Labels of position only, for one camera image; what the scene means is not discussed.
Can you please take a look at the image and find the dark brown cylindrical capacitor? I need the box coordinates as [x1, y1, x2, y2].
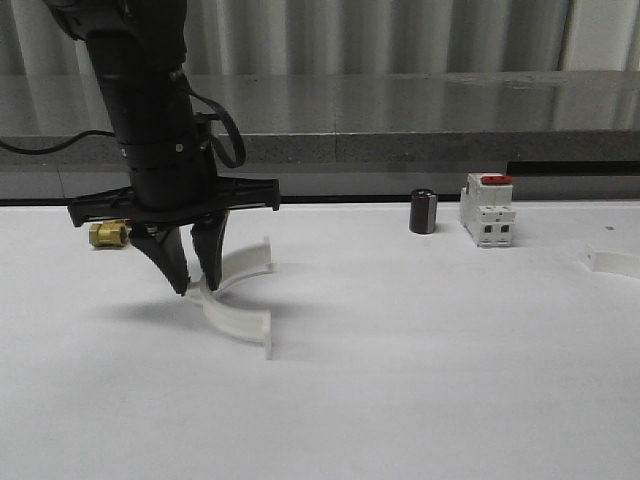
[409, 189, 438, 235]

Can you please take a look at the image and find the white half pipe clamp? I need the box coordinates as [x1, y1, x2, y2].
[186, 236, 274, 360]
[582, 245, 640, 279]

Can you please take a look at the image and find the grey stone counter ledge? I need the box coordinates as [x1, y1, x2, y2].
[1, 71, 639, 204]

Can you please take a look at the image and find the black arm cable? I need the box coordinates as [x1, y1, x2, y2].
[0, 89, 246, 169]

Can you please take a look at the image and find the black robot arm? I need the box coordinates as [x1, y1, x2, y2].
[48, 1, 280, 294]

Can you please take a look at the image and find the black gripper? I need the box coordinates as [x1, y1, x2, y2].
[68, 160, 280, 296]

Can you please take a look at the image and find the brass valve red handwheel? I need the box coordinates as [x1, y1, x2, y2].
[89, 219, 130, 249]

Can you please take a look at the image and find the white circuit breaker red switch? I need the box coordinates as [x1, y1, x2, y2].
[459, 173, 516, 247]

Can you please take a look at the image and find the grey pleated curtain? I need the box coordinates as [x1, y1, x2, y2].
[0, 0, 575, 77]

